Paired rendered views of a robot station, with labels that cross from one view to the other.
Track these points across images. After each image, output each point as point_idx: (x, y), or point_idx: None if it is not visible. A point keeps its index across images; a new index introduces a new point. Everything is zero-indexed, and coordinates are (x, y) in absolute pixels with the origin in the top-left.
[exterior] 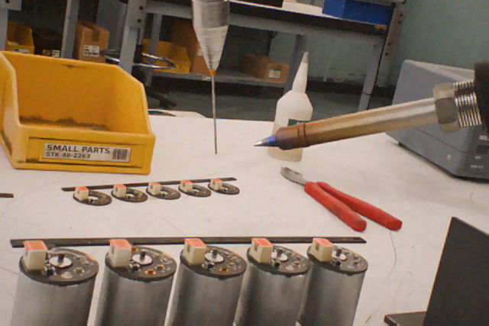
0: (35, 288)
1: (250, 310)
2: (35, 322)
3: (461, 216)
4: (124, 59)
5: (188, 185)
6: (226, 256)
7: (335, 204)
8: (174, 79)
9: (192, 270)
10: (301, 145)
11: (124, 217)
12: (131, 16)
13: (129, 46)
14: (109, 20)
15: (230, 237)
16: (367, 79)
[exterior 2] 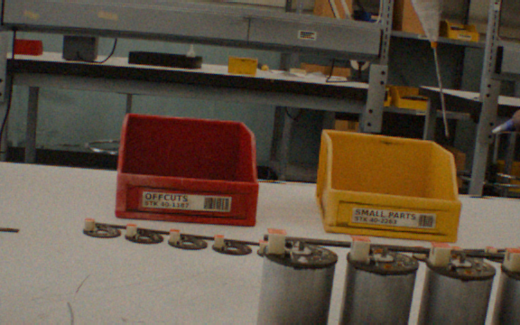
0: (273, 269)
1: (501, 323)
2: (274, 302)
3: None
4: (475, 176)
5: (492, 251)
6: (476, 264)
7: None
8: None
9: (434, 272)
10: None
11: (420, 274)
12: (482, 132)
13: (480, 162)
14: (466, 143)
15: (487, 253)
16: None
